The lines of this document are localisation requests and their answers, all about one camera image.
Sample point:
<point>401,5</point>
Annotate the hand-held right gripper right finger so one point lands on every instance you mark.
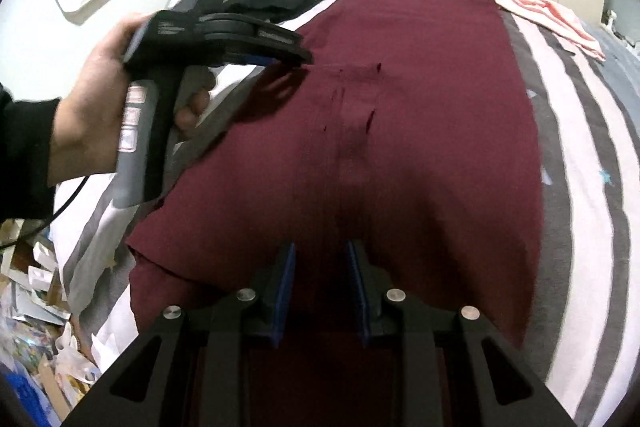
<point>359,292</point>

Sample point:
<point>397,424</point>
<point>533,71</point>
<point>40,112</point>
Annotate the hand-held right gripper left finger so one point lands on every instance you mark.
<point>285,292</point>

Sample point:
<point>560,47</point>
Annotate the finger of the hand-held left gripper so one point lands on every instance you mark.
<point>250,58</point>
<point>285,42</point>

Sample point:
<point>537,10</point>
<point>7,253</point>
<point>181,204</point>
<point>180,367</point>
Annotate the maroon garment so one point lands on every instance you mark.
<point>425,132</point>

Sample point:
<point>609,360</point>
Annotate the person's left hand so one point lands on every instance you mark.
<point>90,107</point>

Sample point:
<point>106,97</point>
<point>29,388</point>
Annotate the pink garment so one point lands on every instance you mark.
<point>525,2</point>

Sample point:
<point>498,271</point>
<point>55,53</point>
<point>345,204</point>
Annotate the pile of paper packaging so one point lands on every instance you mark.
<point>35,307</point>

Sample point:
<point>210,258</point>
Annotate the striped star print bed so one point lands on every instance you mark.
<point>575,157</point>

